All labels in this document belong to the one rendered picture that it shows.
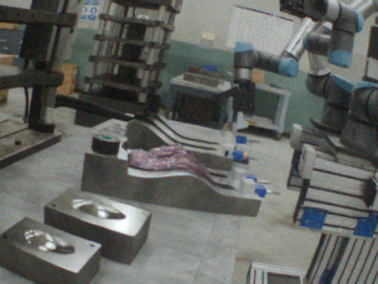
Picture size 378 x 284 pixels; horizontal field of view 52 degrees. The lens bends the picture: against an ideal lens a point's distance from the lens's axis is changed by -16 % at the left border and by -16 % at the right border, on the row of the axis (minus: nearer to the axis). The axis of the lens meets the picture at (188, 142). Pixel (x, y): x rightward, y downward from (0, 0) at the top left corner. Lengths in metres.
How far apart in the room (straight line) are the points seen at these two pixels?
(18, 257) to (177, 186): 0.62
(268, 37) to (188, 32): 1.45
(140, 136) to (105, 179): 0.41
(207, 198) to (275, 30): 6.99
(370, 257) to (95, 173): 1.18
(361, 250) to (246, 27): 6.64
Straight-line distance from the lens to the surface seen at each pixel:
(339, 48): 1.21
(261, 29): 8.08
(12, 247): 0.74
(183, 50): 8.09
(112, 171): 1.19
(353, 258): 1.81
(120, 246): 0.86
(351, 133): 1.47
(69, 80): 8.18
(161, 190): 1.21
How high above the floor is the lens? 1.22
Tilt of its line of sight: 12 degrees down
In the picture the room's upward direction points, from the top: 12 degrees clockwise
